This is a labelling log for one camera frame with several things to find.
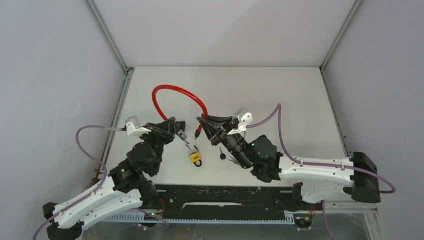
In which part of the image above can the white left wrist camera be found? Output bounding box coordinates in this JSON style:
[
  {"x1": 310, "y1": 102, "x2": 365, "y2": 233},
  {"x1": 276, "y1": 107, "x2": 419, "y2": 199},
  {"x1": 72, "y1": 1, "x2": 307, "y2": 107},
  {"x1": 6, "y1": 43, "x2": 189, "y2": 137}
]
[{"x1": 122, "y1": 115, "x2": 151, "y2": 137}]

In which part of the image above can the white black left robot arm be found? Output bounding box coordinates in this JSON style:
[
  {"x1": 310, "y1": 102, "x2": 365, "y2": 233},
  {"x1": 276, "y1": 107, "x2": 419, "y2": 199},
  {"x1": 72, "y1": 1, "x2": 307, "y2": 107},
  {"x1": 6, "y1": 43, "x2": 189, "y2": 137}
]
[{"x1": 43, "y1": 116, "x2": 186, "y2": 240}]

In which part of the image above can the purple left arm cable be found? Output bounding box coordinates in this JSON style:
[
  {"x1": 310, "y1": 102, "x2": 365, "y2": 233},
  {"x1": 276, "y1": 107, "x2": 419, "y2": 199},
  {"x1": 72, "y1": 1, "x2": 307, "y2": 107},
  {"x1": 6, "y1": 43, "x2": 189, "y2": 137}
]
[{"x1": 32, "y1": 124, "x2": 128, "y2": 240}]

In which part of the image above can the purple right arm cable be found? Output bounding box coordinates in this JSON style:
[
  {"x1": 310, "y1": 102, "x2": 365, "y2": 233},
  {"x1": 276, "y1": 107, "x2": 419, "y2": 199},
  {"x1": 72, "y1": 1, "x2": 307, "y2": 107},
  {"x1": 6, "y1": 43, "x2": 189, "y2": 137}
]
[{"x1": 245, "y1": 103, "x2": 397, "y2": 195}]

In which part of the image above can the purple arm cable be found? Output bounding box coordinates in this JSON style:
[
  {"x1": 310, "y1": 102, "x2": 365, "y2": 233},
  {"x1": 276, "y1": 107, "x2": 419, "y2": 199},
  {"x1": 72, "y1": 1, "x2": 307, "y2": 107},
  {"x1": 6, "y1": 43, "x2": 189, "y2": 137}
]
[
  {"x1": 32, "y1": 124, "x2": 128, "y2": 240},
  {"x1": 245, "y1": 103, "x2": 397, "y2": 195}
]

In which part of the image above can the aluminium frame rail left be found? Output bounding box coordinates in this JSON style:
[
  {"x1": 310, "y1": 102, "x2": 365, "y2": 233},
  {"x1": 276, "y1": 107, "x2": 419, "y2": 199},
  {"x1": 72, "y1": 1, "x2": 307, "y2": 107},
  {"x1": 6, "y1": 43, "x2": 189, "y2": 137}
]
[{"x1": 66, "y1": 0, "x2": 128, "y2": 193}]

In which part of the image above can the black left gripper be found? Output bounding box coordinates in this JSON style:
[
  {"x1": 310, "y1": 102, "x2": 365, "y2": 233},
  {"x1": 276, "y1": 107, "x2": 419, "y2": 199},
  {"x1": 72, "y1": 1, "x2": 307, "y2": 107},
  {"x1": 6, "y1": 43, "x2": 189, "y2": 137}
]
[{"x1": 140, "y1": 116, "x2": 177, "y2": 173}]

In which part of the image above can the key bunch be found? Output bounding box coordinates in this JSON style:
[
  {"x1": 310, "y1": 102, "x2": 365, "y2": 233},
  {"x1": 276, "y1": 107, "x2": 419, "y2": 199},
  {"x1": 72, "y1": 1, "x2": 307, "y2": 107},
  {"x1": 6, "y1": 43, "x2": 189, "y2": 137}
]
[{"x1": 228, "y1": 158, "x2": 239, "y2": 165}]

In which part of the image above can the black key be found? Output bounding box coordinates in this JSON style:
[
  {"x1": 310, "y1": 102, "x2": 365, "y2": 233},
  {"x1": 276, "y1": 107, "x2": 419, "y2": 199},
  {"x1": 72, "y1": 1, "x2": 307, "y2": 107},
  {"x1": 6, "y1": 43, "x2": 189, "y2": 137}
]
[{"x1": 219, "y1": 147, "x2": 227, "y2": 160}]

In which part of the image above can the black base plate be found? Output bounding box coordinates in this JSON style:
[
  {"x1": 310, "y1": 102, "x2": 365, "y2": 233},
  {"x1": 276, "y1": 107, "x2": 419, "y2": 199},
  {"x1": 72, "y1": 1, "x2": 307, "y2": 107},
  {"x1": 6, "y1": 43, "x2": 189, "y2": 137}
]
[{"x1": 125, "y1": 183, "x2": 329, "y2": 224}]

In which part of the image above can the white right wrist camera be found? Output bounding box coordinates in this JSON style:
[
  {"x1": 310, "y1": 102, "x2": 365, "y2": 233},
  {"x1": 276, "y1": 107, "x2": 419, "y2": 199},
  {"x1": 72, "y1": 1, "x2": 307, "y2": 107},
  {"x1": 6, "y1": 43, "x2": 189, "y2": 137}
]
[{"x1": 228, "y1": 107, "x2": 253, "y2": 135}]

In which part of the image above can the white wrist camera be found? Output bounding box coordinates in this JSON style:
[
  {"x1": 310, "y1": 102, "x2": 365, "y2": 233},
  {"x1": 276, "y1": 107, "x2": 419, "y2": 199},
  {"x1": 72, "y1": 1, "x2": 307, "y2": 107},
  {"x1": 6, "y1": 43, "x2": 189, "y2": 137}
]
[
  {"x1": 122, "y1": 115, "x2": 151, "y2": 137},
  {"x1": 228, "y1": 107, "x2": 253, "y2": 135}
]

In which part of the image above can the aluminium frame rail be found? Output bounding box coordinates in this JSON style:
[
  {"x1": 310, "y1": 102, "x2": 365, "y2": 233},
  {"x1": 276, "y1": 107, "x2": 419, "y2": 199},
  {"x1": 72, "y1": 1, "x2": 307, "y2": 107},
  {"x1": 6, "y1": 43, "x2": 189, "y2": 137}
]
[
  {"x1": 319, "y1": 0, "x2": 382, "y2": 240},
  {"x1": 66, "y1": 0, "x2": 128, "y2": 193}
]

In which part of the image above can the black padlock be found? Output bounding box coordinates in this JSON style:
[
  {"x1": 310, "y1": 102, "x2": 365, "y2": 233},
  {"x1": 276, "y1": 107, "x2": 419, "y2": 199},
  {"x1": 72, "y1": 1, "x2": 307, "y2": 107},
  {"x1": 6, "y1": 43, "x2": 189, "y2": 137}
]
[{"x1": 174, "y1": 121, "x2": 186, "y2": 134}]

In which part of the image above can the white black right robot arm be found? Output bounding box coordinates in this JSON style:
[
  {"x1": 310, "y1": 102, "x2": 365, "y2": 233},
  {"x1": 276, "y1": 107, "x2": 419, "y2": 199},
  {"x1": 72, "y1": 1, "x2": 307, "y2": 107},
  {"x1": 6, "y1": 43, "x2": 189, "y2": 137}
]
[{"x1": 196, "y1": 113, "x2": 381, "y2": 209}]

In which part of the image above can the aluminium frame rail right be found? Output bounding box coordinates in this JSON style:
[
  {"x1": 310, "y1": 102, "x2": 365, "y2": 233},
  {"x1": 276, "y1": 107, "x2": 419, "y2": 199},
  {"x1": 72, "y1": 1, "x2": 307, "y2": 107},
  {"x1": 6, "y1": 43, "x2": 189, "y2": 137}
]
[{"x1": 319, "y1": 0, "x2": 382, "y2": 240}]

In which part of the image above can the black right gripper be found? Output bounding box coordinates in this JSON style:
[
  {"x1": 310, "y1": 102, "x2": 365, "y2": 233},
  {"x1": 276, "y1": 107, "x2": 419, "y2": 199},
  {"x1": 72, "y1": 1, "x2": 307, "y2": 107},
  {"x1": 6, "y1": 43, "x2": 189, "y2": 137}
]
[{"x1": 197, "y1": 114, "x2": 254, "y2": 170}]

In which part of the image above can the yellow padlock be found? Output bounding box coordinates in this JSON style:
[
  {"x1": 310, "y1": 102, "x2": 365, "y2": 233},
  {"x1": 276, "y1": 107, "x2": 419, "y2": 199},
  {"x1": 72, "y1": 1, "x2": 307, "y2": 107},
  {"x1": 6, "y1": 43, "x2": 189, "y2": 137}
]
[{"x1": 189, "y1": 145, "x2": 203, "y2": 167}]

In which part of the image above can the red cable lock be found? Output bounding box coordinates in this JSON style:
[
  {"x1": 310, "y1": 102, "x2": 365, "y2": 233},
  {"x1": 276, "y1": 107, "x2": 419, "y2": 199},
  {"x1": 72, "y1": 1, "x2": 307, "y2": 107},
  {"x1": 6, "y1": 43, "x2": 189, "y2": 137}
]
[{"x1": 149, "y1": 84, "x2": 208, "y2": 152}]

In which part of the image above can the silver key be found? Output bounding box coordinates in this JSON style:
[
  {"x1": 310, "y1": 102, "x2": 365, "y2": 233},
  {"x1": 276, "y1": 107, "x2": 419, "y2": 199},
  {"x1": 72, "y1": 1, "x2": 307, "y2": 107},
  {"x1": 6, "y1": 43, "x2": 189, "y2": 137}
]
[{"x1": 183, "y1": 139, "x2": 192, "y2": 150}]

